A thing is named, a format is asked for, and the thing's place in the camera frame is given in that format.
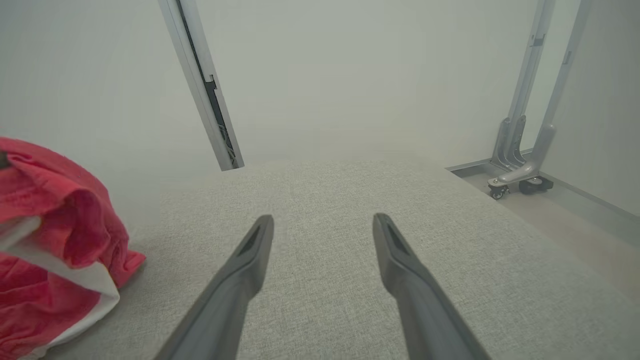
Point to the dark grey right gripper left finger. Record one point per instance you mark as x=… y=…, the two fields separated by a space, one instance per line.
x=235 y=285

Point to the grey partition base rail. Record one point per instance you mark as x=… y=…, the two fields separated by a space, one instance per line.
x=600 y=200

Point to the black caster wheel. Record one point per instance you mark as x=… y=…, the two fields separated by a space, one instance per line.
x=498 y=193
x=535 y=185

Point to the grey partition post bracket foot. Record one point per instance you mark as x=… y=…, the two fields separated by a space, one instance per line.
x=530 y=65

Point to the red white basketball jersey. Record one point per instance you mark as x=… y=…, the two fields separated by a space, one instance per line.
x=50 y=200

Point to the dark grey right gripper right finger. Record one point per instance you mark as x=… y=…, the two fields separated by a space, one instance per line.
x=415 y=300

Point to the grey double partition post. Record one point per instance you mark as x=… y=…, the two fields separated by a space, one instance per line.
x=200 y=75

